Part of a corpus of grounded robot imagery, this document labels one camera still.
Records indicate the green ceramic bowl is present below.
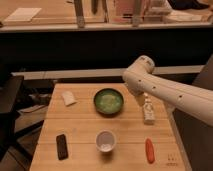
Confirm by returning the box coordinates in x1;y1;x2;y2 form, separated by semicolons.
93;88;124;115

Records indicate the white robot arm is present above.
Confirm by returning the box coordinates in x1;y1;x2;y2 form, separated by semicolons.
122;55;213;126

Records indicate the white folded cloth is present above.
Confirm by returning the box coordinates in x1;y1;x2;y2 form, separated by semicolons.
62;91;76;106

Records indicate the white tube bottle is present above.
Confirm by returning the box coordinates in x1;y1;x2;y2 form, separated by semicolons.
143;94;155;125

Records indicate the white cup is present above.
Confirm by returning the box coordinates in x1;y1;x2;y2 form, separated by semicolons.
95;130;116;153

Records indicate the black remote control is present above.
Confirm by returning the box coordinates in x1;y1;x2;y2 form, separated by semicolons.
56;134;68;160

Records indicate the orange carrot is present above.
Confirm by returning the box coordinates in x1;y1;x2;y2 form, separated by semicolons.
145;138;155;164

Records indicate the black chair at left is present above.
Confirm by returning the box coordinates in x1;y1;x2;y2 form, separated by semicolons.
0;76;24;161

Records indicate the white paper sheet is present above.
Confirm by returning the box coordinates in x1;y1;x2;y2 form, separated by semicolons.
4;8;41;22

